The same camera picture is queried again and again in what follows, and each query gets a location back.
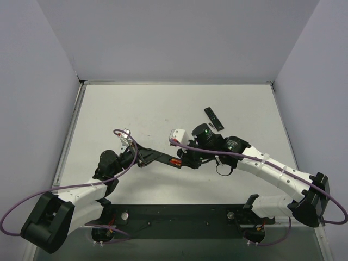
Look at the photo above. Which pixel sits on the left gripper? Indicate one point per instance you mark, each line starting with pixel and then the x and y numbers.
pixel 140 157

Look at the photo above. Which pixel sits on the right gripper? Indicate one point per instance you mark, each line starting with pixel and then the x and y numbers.
pixel 187 158

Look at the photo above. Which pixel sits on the red orange battery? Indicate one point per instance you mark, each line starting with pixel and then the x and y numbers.
pixel 175 161

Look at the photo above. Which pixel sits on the wide black remote control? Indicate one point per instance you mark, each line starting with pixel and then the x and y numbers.
pixel 161 158

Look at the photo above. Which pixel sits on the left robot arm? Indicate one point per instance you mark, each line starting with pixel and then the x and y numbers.
pixel 56 215

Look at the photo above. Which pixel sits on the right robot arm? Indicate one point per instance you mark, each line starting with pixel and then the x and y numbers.
pixel 305 196

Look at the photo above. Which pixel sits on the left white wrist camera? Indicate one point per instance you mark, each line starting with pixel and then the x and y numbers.
pixel 124 136

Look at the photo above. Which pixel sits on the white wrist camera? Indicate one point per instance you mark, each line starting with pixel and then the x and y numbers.
pixel 179 136
pixel 124 136

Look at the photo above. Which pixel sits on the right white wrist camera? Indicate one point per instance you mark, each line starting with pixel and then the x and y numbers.
pixel 179 136

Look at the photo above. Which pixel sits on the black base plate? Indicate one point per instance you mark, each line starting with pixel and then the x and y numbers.
pixel 178 221

